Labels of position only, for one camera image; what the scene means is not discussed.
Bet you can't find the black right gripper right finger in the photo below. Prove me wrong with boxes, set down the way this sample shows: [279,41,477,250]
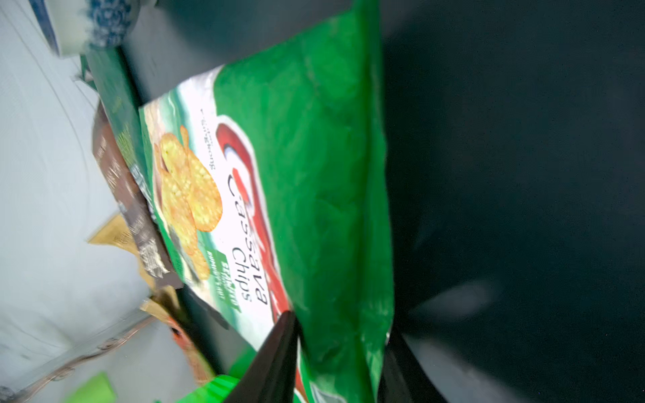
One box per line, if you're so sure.
[377,329,447,403]

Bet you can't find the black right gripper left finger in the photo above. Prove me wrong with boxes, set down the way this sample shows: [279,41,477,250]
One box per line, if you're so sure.
[223,312,301,403]

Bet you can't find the green Chuba cassava chips bag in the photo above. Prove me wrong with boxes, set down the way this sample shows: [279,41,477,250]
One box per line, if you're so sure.
[139,1,394,402]

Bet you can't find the green Real chips bag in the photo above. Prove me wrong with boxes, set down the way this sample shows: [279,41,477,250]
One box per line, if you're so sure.
[80,48,152,206]

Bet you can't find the orange chips bag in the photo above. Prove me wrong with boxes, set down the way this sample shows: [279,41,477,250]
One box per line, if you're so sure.
[140,285,216,386]

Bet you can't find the green plastic basket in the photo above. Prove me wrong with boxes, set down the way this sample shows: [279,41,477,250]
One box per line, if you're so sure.
[65,348,256,403]

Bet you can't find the tan kettle cooked chips bag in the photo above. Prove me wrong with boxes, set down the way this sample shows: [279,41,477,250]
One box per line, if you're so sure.
[87,213,156,290]

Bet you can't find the brown Kettle sea salt bag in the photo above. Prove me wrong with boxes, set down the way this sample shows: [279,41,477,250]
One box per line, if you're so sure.
[92,104,183,289]

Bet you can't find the blue floral ceramic bowl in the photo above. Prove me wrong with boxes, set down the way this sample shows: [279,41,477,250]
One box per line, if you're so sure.
[30,0,156,58]

